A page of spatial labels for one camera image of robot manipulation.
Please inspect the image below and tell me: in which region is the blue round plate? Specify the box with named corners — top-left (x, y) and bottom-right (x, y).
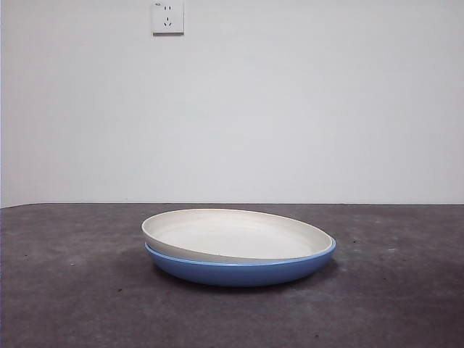
top-left (144, 237), bottom-right (337, 289)

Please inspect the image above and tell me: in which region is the white wall socket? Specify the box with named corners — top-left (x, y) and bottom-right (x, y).
top-left (152, 1), bottom-right (185, 36)

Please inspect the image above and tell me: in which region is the white round plate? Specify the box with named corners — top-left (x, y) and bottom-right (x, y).
top-left (141, 208), bottom-right (333, 265)

